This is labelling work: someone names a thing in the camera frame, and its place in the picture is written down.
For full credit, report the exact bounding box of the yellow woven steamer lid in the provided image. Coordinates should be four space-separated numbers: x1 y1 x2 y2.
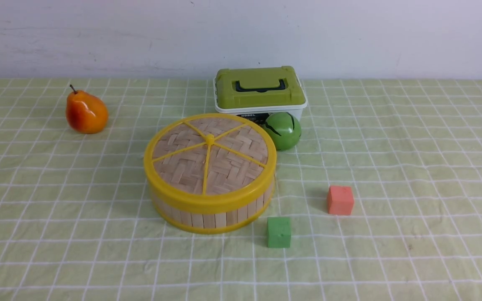
144 114 277 214

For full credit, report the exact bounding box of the bamboo steamer basket base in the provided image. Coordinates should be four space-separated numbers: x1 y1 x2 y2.
149 179 275 235

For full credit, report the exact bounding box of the green toy melon ball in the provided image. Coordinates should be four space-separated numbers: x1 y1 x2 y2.
262 112 302 151

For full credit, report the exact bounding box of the green lidded storage box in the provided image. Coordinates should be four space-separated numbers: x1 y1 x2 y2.
213 66 308 125

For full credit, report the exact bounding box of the green foam cube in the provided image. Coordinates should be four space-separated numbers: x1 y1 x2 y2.
267 217 292 248

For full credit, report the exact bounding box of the orange foam cube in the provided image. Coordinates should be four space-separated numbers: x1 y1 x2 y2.
327 185 354 216

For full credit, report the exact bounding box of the orange toy pear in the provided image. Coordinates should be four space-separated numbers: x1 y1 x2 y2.
65 84 109 135

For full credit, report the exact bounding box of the green checked tablecloth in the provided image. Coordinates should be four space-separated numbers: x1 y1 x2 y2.
0 78 482 301

